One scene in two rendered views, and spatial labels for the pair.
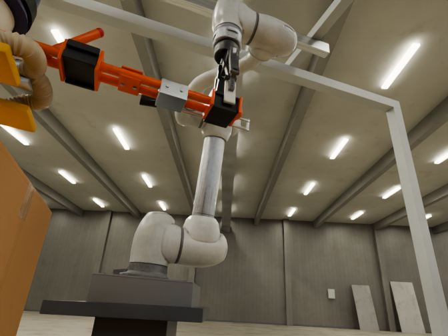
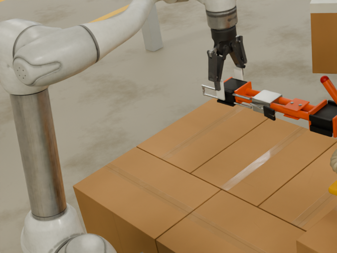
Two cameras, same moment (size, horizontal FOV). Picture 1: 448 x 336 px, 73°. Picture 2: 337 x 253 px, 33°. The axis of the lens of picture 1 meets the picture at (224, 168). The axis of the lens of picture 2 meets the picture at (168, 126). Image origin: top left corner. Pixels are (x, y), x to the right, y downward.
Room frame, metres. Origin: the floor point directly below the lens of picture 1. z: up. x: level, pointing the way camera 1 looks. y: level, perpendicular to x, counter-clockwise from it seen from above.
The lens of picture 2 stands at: (1.38, 1.46, 2.12)
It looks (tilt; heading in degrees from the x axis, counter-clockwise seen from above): 31 degrees down; 252
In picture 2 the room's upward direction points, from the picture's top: 11 degrees counter-clockwise
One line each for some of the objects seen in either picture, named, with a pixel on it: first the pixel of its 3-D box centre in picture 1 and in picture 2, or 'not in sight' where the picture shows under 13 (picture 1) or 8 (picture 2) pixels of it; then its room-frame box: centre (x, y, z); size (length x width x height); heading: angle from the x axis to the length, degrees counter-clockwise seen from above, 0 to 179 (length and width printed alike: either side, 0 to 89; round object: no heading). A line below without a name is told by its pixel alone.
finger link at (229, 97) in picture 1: (229, 92); (238, 77); (0.64, 0.00, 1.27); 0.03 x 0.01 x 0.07; 109
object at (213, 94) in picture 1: (222, 108); (234, 90); (0.67, 0.01, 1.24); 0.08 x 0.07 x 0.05; 110
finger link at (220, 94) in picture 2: not in sight; (219, 89); (0.72, 0.02, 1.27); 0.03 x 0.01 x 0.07; 109
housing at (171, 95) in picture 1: (171, 96); (267, 102); (0.63, 0.14, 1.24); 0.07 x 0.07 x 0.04; 20
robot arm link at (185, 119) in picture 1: (188, 111); (50, 57); (1.22, 0.19, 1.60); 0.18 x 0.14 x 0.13; 19
